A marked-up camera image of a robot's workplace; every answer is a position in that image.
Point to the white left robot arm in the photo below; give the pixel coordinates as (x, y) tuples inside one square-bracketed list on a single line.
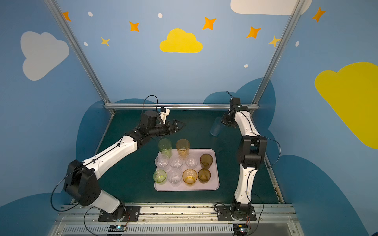
[(81, 182)]

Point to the left green circuit board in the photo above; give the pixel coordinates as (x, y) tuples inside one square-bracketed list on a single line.
[(117, 228)]

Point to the tall yellow transparent glass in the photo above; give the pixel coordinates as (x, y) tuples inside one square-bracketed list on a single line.
[(183, 147)]

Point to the right table edge rail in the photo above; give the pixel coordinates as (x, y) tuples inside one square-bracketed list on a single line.
[(265, 186)]

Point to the dimpled amber glass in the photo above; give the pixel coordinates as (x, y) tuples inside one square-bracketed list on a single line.
[(206, 160), (204, 175)]

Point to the white plastic tray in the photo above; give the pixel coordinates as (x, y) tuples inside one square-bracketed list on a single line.
[(212, 184)]

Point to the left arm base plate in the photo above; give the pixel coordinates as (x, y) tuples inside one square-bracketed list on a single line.
[(121, 214)]

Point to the left table edge rail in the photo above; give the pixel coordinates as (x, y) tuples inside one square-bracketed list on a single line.
[(91, 132)]

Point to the small green transparent glass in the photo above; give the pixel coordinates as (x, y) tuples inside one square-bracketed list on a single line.
[(160, 176)]

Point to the tall frosted blue glass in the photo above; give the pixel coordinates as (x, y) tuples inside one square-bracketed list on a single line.
[(217, 126)]

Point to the right aluminium frame post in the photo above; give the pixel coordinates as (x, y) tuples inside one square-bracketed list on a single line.
[(288, 30)]

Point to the aluminium frame post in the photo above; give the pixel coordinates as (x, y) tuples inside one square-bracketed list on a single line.
[(67, 31), (288, 30)]

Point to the left aluminium frame post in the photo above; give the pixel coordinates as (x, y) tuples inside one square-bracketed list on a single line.
[(67, 31)]

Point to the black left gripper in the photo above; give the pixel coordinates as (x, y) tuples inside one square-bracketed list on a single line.
[(171, 127)]

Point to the right green circuit board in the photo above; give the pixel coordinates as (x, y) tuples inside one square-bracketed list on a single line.
[(240, 229)]

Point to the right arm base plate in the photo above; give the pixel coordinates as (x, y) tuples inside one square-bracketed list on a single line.
[(228, 213)]

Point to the clear faceted glass one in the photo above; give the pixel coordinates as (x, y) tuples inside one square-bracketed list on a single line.
[(174, 176)]

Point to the clear faceted glass two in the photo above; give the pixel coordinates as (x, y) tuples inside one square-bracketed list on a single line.
[(176, 162)]

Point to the green circuit board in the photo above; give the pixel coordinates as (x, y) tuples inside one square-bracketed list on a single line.
[(240, 229), (117, 228)]

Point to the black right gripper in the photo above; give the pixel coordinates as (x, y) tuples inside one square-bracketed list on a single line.
[(229, 118)]

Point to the short yellow transparent glass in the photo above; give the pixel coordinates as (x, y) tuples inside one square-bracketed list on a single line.
[(189, 176)]

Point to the tall green transparent glass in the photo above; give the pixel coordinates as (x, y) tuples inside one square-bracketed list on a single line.
[(165, 147)]

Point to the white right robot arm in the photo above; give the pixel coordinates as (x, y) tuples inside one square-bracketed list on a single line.
[(250, 156)]

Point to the clear faceted glass three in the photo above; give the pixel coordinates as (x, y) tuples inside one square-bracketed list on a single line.
[(191, 161)]

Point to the white vented cable duct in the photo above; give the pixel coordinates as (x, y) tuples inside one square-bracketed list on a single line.
[(149, 230)]

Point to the table edge rail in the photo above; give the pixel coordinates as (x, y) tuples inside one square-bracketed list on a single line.
[(265, 186), (91, 132)]

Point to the clear faceted glass four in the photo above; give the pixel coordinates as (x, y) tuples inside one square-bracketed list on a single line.
[(162, 162)]

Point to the horizontal aluminium frame rail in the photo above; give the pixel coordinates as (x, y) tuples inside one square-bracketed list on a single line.
[(140, 106)]

